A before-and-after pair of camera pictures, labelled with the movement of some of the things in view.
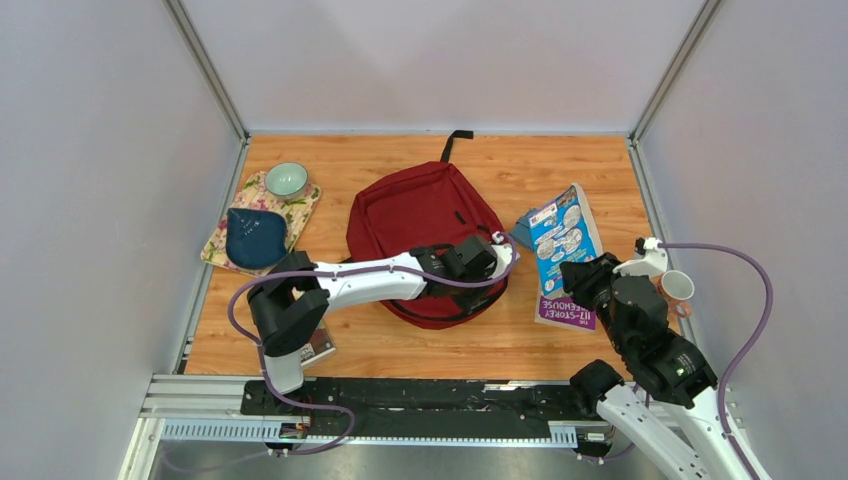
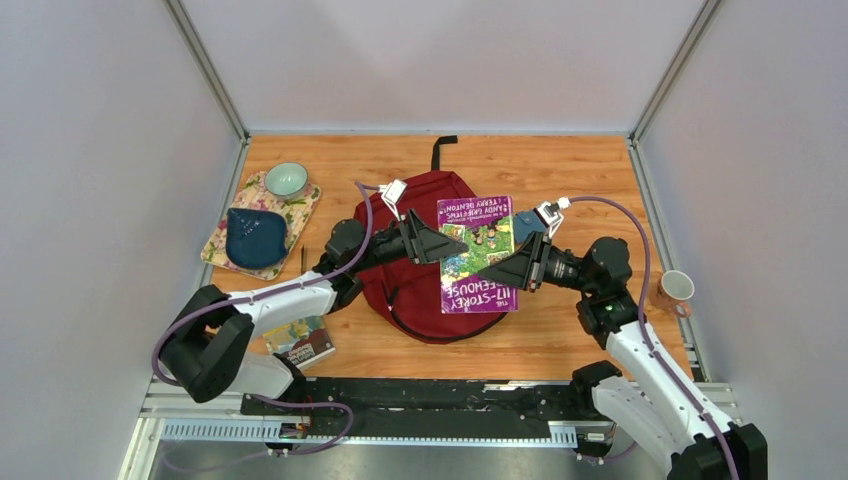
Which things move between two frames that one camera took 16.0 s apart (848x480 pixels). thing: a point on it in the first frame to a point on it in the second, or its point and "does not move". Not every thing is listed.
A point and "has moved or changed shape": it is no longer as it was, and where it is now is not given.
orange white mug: (675, 288) does not move
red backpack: (393, 209) has moved or changed shape
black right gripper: (581, 276) to (521, 268)
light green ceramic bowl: (286, 179) does not move
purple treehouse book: (556, 306) to (487, 224)
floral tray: (251, 192) does not move
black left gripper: (468, 303) to (423, 244)
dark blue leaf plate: (255, 239) does not move
